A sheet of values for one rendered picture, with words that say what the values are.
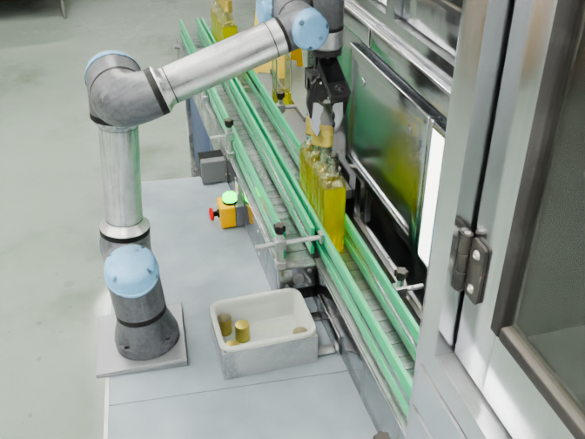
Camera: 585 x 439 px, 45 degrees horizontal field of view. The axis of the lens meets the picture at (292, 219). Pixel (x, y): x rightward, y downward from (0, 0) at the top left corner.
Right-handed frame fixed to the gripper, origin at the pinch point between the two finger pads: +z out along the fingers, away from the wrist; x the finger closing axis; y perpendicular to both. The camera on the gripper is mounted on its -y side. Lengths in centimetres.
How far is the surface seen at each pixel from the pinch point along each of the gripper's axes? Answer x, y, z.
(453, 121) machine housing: 21, -98, -49
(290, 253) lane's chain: 10.7, -6.2, 29.6
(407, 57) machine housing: -13.4, -12.8, -21.6
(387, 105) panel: -12.8, -5.8, -7.6
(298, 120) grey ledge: -12, 69, 30
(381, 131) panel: -12.8, -3.3, 0.0
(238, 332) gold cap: 28, -23, 37
